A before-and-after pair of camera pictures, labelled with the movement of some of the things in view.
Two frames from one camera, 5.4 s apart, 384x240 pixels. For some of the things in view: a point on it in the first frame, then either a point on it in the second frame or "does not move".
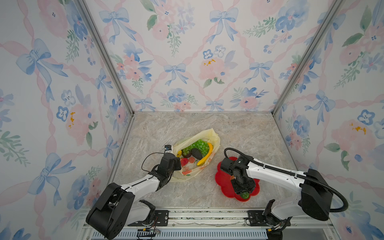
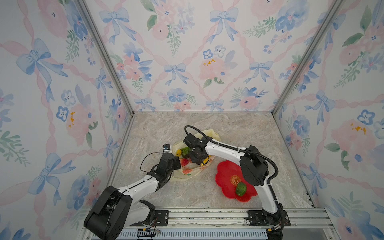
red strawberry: x=184 y=161 does not move
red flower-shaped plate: x=223 y=179 does not move
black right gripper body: x=240 y=185 → x=194 y=156
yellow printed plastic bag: x=209 y=135 does not move
